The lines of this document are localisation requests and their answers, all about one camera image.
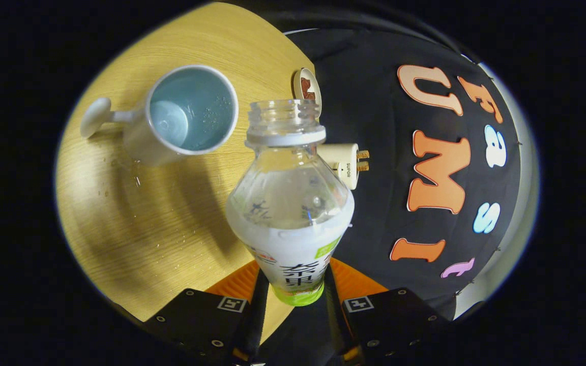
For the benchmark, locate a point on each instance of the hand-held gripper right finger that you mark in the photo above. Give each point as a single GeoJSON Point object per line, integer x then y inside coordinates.
{"type": "Point", "coordinates": [334, 315]}

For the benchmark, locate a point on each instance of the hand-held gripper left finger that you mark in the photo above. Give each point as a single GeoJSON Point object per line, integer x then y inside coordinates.
{"type": "Point", "coordinates": [255, 320]}

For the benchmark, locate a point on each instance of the clear juice bottle green label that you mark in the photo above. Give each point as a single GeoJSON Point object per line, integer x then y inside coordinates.
{"type": "Point", "coordinates": [288, 244]}

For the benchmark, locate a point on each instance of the toast bread slice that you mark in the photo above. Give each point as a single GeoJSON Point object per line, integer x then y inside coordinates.
{"type": "Point", "coordinates": [362, 166]}
{"type": "Point", "coordinates": [362, 154]}

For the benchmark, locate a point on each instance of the cream toaster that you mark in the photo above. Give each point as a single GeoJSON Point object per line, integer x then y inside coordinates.
{"type": "Point", "coordinates": [339, 160]}

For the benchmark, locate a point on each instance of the wooden table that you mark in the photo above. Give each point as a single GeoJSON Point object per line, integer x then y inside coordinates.
{"type": "Point", "coordinates": [120, 218]}

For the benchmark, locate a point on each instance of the brown meat piece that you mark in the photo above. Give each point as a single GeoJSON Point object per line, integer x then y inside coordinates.
{"type": "Point", "coordinates": [305, 85]}
{"type": "Point", "coordinates": [310, 95]}

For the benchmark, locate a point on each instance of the white plate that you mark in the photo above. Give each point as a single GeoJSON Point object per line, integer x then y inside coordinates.
{"type": "Point", "coordinates": [298, 81]}

